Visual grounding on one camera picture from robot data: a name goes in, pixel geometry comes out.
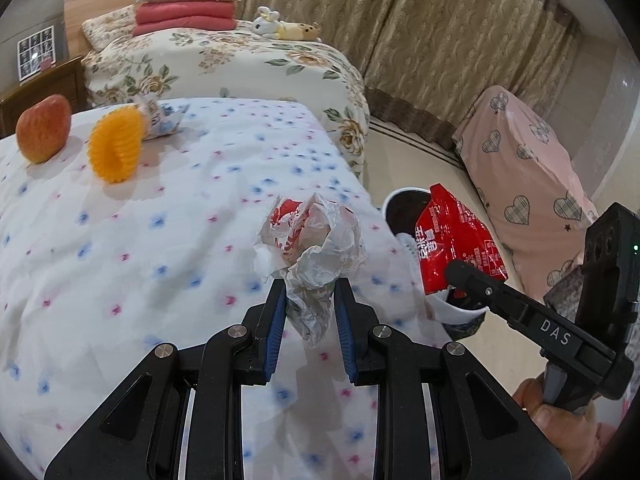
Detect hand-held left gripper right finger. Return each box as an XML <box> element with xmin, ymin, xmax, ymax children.
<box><xmin>334</xmin><ymin>277</ymin><xmax>571</xmax><ymax>480</ymax></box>

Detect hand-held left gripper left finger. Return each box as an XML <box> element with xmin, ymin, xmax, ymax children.
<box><xmin>44</xmin><ymin>277</ymin><xmax>288</xmax><ymax>480</ymax></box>

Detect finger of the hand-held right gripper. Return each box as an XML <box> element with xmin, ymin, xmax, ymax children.
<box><xmin>444</xmin><ymin>259</ymin><xmax>529</xmax><ymax>334</ymax></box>

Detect red snack packet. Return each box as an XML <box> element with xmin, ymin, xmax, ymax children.
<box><xmin>414</xmin><ymin>183</ymin><xmax>510</xmax><ymax>297</ymax></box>

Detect white paper wrapper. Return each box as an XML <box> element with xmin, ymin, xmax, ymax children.
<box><xmin>252</xmin><ymin>192</ymin><xmax>368</xmax><ymax>350</ymax></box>

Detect white trash bin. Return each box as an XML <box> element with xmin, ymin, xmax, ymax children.
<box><xmin>382</xmin><ymin>187</ymin><xmax>488</xmax><ymax>326</ymax></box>

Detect person's right forearm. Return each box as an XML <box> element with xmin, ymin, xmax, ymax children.
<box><xmin>575</xmin><ymin>410</ymin><xmax>633</xmax><ymax>480</ymax></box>

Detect person's right hand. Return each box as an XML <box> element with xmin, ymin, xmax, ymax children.
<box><xmin>512</xmin><ymin>375</ymin><xmax>608</xmax><ymax>480</ymax></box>

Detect pink heart print cover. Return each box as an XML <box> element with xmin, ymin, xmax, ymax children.
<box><xmin>452</xmin><ymin>85</ymin><xmax>601</xmax><ymax>301</ymax></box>

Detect white dotted blanket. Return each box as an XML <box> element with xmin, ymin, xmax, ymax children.
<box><xmin>0</xmin><ymin>97</ymin><xmax>451</xmax><ymax>480</ymax></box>

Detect small crumpled white wrapper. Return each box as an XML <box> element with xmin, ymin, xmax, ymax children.
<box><xmin>135</xmin><ymin>100</ymin><xmax>191</xmax><ymax>140</ymax></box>

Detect orange foam fruit net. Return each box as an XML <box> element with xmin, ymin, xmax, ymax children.
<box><xmin>88</xmin><ymin>108</ymin><xmax>147</xmax><ymax>184</ymax></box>

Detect beige patterned curtain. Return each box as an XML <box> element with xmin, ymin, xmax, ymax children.
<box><xmin>180</xmin><ymin>0</ymin><xmax>583</xmax><ymax>148</ymax></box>

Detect floral duvet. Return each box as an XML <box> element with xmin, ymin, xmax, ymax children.
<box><xmin>81</xmin><ymin>19</ymin><xmax>371</xmax><ymax>181</ymax></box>

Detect yellow bear plush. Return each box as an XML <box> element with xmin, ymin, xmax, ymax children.
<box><xmin>277</xmin><ymin>20</ymin><xmax>323</xmax><ymax>43</ymax></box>

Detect white bunny plush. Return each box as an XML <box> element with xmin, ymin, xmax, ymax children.
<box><xmin>251</xmin><ymin>6</ymin><xmax>286</xmax><ymax>38</ymax></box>

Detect red apple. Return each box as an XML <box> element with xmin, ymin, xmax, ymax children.
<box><xmin>16</xmin><ymin>94</ymin><xmax>72</xmax><ymax>164</ymax></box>

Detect folded red blanket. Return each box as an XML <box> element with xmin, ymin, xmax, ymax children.
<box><xmin>131</xmin><ymin>2</ymin><xmax>238</xmax><ymax>37</ymax></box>

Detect wooden nightstand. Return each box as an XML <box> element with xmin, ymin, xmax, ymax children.
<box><xmin>0</xmin><ymin>55</ymin><xmax>88</xmax><ymax>138</ymax></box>

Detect floral pillow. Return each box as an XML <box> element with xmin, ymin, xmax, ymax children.
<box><xmin>81</xmin><ymin>11</ymin><xmax>138</xmax><ymax>52</ymax></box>

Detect wooden headboard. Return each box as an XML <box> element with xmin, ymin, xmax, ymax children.
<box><xmin>64</xmin><ymin>0</ymin><xmax>151</xmax><ymax>56</ymax></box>

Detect photo collage frame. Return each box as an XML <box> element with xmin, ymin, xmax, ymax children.
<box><xmin>17</xmin><ymin>27</ymin><xmax>56</xmax><ymax>82</ymax></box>

